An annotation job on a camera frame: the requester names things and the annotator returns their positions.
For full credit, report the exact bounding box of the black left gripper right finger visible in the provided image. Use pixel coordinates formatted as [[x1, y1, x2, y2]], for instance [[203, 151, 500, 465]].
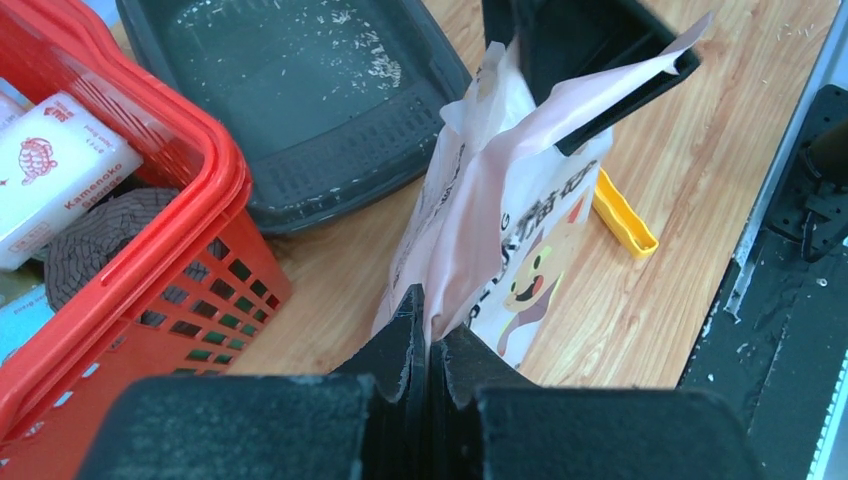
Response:
[[429, 325, 536, 479]]

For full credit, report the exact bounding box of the dark grey litter tray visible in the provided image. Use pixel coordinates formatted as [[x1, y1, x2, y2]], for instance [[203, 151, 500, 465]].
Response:
[[117, 0, 470, 236]]

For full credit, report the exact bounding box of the yellow plastic scoop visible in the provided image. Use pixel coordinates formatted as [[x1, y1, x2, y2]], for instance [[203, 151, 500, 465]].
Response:
[[592, 169, 659, 260]]

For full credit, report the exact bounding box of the white Kamenoko sponge pack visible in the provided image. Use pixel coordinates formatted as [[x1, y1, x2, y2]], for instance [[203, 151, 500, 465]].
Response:
[[1, 92, 143, 272]]

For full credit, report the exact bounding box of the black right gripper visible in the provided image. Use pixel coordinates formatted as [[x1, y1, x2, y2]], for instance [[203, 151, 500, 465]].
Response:
[[482, 1, 701, 157]]

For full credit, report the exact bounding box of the red plastic shopping basket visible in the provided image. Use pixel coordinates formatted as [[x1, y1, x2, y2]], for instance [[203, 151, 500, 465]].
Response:
[[1, 1, 291, 479]]

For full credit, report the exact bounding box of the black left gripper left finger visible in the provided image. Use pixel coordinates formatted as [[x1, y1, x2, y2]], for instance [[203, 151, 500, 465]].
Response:
[[324, 285, 426, 479]]

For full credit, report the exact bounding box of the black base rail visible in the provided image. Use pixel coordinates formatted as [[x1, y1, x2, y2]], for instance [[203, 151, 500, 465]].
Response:
[[679, 85, 847, 479]]

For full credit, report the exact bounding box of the pink cat litter bag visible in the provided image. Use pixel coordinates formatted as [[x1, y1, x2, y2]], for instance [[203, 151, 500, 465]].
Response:
[[372, 15, 712, 367]]

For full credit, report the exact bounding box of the light blue box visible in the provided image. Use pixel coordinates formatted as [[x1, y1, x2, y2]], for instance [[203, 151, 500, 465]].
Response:
[[1, 284, 55, 364]]

